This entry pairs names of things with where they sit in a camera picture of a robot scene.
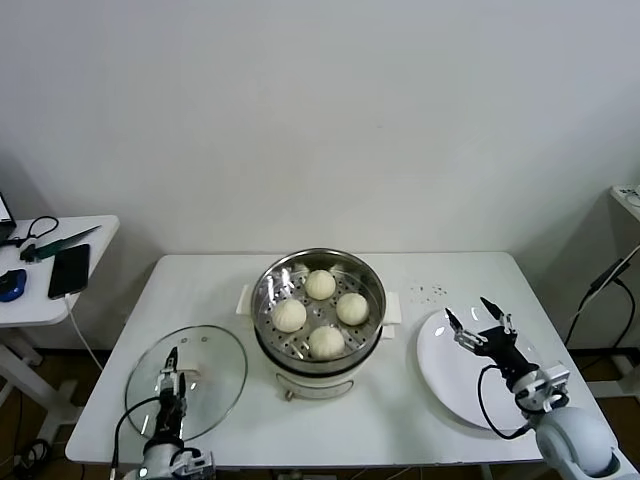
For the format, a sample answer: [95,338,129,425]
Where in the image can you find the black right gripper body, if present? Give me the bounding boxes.
[472,326,540,387]

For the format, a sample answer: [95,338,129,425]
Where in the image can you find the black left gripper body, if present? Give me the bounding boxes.
[155,394,187,446]

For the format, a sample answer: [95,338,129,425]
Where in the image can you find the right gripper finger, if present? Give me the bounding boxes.
[478,296,517,335]
[443,307,487,350]

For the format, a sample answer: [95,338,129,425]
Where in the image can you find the round glass pot lid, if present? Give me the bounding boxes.
[124,324,250,445]

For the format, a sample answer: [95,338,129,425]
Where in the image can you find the white steamed baozi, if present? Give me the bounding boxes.
[335,292,371,326]
[307,324,346,360]
[271,298,308,333]
[304,268,337,301]

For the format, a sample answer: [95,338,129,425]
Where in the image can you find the round white plate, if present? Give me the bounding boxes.
[416,305,551,432]

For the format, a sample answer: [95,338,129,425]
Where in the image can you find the white stand foot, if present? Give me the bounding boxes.
[585,349,634,399]

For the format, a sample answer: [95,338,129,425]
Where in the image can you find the black smartphone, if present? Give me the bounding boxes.
[48,242,92,300]

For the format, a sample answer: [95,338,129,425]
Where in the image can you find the white side table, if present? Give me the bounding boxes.
[0,214,121,436]

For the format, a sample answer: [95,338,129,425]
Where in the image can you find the white power strip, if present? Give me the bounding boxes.
[610,183,640,221]

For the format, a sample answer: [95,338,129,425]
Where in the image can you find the blue computer mouse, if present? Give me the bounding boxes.
[0,268,28,302]

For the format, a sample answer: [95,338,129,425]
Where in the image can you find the open laptop lit screen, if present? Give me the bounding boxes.
[0,189,19,241]

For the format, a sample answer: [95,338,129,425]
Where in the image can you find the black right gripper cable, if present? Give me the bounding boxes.
[476,363,535,442]

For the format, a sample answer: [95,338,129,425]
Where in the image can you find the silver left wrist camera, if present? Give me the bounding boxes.
[172,446,217,479]

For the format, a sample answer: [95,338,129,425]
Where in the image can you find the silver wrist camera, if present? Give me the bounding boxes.
[541,366,572,401]
[172,446,217,479]

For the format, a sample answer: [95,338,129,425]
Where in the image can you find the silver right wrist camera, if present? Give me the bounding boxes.
[541,366,572,401]

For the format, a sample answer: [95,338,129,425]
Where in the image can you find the white charging cable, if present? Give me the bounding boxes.
[63,292,106,371]

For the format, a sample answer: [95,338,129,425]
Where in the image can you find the steel steamer pot white handles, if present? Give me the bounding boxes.
[237,248,404,371]

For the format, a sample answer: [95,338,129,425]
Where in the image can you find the black coiled floor cables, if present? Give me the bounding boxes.
[14,438,51,474]

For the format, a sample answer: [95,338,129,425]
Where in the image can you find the thin black looped cable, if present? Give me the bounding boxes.
[0,214,60,249]

